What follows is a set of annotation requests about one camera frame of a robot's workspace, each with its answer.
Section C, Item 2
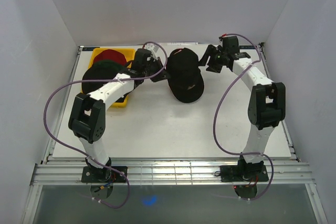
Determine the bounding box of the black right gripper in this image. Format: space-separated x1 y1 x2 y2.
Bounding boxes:
196 45 226 74

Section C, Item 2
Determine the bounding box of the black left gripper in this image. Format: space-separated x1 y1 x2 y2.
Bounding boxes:
143 57 172 83

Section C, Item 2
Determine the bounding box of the black cap gold logo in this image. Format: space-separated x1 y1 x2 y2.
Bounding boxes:
166 48 204 103

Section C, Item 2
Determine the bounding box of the black NY baseball cap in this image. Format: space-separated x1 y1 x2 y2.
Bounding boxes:
81 66 126 94

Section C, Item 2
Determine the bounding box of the pink LA baseball cap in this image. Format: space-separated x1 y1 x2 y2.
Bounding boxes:
173 48 183 54

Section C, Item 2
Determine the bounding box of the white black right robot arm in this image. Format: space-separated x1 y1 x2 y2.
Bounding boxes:
198 34 286 180

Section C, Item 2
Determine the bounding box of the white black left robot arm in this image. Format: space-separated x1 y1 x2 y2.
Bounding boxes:
68 48 168 182

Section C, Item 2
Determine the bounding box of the yellow plastic bin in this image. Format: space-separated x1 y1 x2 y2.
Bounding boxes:
88 47 137 109

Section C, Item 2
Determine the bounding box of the red baseball cap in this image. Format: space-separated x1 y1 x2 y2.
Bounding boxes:
93 49 127 66

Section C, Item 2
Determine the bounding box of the dark green NY cap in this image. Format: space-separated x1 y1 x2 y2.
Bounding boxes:
92 60 124 69

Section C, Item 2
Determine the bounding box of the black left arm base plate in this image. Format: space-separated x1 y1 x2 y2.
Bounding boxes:
81 166 126 183

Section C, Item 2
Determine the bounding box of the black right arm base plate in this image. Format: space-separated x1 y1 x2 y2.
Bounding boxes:
219 165 269 182

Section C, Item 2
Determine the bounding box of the aluminium table frame rail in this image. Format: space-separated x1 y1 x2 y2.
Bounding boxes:
30 158 316 186

